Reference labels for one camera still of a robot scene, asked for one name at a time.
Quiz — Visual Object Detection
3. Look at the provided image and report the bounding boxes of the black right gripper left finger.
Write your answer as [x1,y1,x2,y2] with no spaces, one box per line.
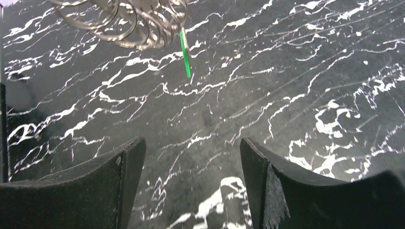
[0,136,146,229]

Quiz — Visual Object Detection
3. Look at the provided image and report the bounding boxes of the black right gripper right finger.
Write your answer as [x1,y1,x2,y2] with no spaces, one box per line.
[240,137,405,229]

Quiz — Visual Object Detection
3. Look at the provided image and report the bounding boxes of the green tagged key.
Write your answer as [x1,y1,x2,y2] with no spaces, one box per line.
[179,27,191,78]

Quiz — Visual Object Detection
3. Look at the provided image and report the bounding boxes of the round metal key organizer disc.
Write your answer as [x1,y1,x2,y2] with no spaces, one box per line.
[50,0,188,50]

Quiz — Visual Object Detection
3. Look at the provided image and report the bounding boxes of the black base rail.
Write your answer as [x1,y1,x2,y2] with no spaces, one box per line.
[0,83,9,183]

